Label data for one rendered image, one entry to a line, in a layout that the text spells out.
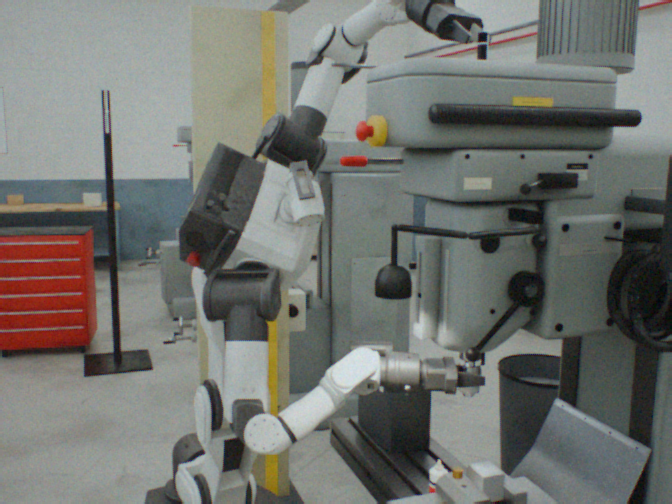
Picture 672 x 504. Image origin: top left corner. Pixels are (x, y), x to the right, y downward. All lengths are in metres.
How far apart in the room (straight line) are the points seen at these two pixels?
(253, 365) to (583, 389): 0.84
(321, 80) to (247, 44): 1.34
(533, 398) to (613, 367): 1.70
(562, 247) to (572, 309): 0.13
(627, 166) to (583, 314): 0.32
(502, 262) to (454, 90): 0.35
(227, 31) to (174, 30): 7.40
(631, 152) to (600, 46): 0.22
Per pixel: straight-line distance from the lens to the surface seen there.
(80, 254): 5.72
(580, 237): 1.43
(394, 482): 1.72
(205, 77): 2.97
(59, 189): 10.22
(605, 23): 1.49
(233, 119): 2.98
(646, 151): 1.54
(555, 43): 1.50
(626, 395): 1.69
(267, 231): 1.48
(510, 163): 1.31
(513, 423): 3.49
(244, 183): 1.52
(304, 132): 1.65
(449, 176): 1.26
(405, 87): 1.23
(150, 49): 10.32
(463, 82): 1.25
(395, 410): 1.80
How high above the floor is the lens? 1.74
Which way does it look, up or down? 9 degrees down
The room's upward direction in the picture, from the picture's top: straight up
